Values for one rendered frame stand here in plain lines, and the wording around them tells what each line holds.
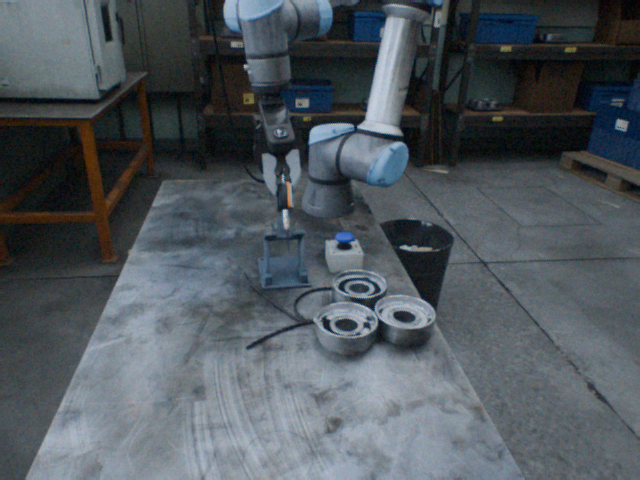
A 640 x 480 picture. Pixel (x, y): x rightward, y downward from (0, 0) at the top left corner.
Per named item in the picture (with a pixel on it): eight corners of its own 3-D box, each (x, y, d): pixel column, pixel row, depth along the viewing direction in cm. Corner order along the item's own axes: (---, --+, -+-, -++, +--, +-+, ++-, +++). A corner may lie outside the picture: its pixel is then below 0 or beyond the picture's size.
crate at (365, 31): (404, 39, 446) (407, 11, 437) (417, 43, 412) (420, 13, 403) (344, 38, 439) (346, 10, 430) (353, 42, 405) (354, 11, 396)
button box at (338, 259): (362, 272, 110) (363, 251, 108) (329, 273, 109) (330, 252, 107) (355, 255, 118) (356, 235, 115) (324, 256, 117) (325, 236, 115)
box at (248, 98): (269, 113, 419) (268, 65, 403) (207, 114, 409) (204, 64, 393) (263, 104, 455) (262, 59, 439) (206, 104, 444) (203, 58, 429)
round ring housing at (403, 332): (437, 321, 94) (440, 302, 92) (425, 355, 85) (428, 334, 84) (382, 308, 98) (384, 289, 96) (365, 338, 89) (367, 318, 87)
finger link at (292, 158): (300, 182, 106) (291, 139, 102) (307, 191, 101) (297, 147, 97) (286, 186, 106) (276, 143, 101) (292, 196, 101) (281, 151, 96)
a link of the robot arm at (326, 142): (326, 164, 147) (328, 116, 141) (365, 174, 140) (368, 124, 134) (298, 173, 139) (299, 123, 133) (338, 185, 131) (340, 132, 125)
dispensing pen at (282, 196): (282, 251, 96) (275, 165, 99) (280, 254, 100) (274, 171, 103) (293, 250, 96) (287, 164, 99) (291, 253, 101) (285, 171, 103)
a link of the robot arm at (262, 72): (292, 56, 89) (245, 61, 87) (295, 84, 91) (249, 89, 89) (284, 52, 95) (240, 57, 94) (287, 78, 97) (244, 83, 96)
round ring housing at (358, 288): (343, 282, 106) (344, 265, 104) (392, 294, 102) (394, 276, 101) (322, 307, 97) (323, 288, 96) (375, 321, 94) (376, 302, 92)
